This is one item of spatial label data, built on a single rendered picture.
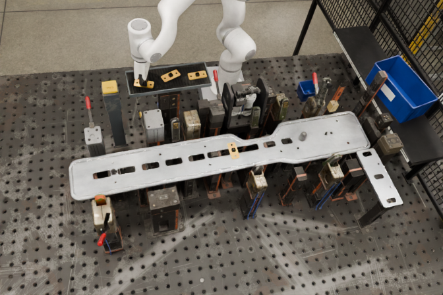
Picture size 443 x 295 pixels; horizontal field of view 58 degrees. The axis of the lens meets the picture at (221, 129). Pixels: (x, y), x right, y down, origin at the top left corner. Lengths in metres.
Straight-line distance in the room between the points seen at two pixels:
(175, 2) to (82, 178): 0.81
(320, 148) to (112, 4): 2.66
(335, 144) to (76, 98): 1.42
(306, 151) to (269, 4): 2.49
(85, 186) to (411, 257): 1.56
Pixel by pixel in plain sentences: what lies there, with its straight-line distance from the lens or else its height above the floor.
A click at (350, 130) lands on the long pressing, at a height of 1.00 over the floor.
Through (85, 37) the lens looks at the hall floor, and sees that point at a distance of 3.70.
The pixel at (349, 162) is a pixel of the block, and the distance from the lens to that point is 1.96.
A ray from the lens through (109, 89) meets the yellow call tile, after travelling 1.79.
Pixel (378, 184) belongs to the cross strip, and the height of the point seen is 1.00.
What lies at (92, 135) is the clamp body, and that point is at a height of 1.06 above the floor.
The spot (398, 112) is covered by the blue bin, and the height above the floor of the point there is 1.07.
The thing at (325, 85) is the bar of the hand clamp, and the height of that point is 1.18.
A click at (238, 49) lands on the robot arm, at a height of 1.19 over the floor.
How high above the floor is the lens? 2.54
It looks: 56 degrees down
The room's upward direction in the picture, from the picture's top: 11 degrees clockwise
